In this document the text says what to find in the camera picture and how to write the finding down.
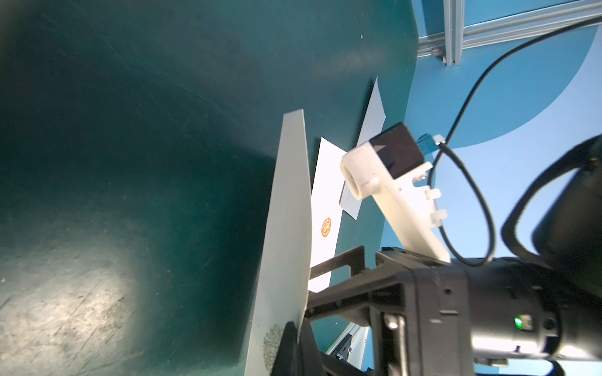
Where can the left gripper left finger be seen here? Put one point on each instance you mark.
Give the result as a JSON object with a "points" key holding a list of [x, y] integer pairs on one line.
{"points": [[286, 362]]}

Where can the white paper sheet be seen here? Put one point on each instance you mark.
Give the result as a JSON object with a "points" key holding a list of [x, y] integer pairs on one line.
{"points": [[282, 287]]}

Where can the aluminium rail base frame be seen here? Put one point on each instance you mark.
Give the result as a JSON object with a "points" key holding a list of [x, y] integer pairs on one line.
{"points": [[350, 346]]}

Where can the back horizontal aluminium bar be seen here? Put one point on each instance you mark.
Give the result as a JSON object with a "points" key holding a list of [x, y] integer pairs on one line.
{"points": [[457, 37]]}

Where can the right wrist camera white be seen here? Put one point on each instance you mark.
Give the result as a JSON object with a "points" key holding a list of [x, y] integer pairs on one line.
{"points": [[386, 168]]}

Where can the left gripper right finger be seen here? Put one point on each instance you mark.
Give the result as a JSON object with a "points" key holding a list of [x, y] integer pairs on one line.
{"points": [[309, 361]]}

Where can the yellow envelope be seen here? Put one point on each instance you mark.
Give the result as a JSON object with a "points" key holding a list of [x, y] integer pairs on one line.
{"points": [[325, 202]]}

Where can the grey envelope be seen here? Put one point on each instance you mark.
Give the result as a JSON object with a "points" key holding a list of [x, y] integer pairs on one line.
{"points": [[372, 125]]}

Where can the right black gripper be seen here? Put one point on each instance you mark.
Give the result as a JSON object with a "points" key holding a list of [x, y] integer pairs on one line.
{"points": [[430, 318]]}

